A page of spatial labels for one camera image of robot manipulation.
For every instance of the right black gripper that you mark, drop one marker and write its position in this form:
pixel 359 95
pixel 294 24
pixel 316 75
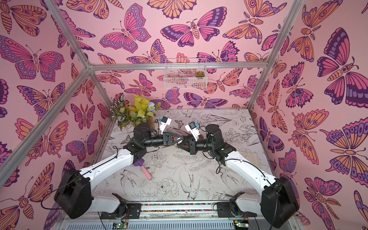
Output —
pixel 191 145

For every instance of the small succulent plant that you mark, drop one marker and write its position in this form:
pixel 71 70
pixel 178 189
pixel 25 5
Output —
pixel 200 74

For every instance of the amber vase with plants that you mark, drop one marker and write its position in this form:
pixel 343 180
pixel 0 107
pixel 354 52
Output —
pixel 124 113

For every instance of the white wire wall basket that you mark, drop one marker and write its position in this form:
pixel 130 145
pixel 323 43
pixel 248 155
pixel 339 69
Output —
pixel 180 73

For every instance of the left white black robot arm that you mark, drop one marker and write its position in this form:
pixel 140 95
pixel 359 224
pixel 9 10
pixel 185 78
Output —
pixel 75 194

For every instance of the purple pink toy shovel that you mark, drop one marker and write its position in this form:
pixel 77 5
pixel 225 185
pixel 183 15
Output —
pixel 140 163

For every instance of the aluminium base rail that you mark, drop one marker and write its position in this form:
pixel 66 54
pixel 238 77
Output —
pixel 199 215

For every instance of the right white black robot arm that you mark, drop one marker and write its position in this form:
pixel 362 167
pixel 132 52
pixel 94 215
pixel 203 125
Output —
pixel 277 203

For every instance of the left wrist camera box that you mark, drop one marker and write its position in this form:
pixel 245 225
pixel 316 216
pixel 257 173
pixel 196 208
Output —
pixel 163 123

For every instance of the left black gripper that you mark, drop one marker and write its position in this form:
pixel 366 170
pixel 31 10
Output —
pixel 168 139

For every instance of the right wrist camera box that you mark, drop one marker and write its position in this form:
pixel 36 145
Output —
pixel 193 128

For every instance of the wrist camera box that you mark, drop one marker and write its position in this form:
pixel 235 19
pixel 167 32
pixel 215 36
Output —
pixel 163 123
pixel 193 128

